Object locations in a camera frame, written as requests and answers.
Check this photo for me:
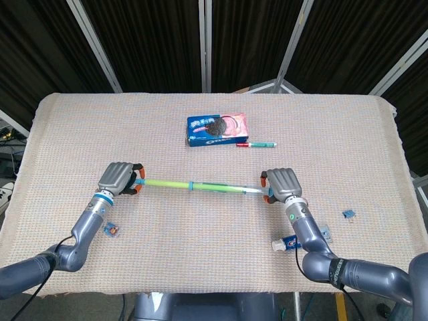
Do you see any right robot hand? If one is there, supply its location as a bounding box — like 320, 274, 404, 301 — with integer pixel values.
259, 167, 306, 205

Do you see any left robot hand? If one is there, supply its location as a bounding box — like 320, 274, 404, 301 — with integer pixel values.
96, 161, 148, 198

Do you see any green blue water pump toy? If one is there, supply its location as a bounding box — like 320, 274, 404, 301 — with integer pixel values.
132, 178, 272, 198

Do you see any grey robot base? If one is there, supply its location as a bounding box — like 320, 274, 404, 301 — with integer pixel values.
133, 292, 278, 321

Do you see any small wrapped candy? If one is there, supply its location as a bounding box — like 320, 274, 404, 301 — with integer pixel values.
102, 221, 120, 239

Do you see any blue white toothpaste tube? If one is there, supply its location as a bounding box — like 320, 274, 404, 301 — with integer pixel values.
271, 226, 334, 252

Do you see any beige woven tablecloth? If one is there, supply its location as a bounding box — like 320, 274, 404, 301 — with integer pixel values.
0, 92, 419, 298

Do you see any blue Oreo cookie box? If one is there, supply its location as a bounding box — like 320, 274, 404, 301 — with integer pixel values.
185, 112, 250, 148

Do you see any black ribbed screen panel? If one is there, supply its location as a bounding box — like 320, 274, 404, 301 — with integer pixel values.
210, 0, 304, 93
0, 0, 115, 121
284, 0, 428, 95
74, 0, 205, 94

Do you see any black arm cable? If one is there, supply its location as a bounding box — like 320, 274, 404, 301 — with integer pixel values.
294, 247, 366, 321
31, 235, 75, 298

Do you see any white screen frame bar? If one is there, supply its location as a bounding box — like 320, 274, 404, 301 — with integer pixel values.
368, 31, 428, 98
198, 0, 213, 94
0, 108, 31, 138
66, 0, 123, 94
249, 0, 316, 94

